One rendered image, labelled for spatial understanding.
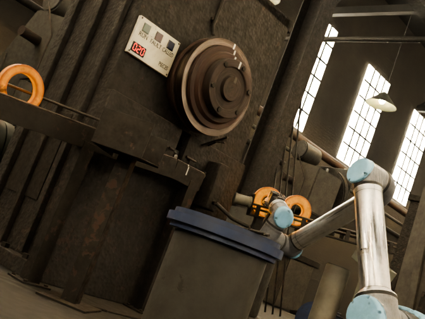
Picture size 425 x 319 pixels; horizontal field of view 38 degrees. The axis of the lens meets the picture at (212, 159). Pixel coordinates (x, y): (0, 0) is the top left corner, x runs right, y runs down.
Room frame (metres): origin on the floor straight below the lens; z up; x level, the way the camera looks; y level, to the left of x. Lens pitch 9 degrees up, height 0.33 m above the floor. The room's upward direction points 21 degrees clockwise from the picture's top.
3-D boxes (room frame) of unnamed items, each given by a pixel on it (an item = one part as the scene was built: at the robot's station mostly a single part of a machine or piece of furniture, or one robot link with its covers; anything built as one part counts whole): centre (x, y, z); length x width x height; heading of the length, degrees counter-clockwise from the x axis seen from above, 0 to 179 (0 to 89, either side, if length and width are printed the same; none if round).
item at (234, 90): (2.84, 0.05, 1.11); 0.28 x 0.06 x 0.28; 134
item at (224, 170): (3.08, -0.04, 0.68); 0.11 x 0.08 x 0.24; 44
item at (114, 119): (2.36, 0.32, 0.36); 0.26 x 0.20 x 0.72; 169
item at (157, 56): (2.75, 0.44, 1.15); 0.26 x 0.02 x 0.18; 134
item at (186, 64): (2.91, 0.12, 1.11); 0.47 x 0.06 x 0.47; 134
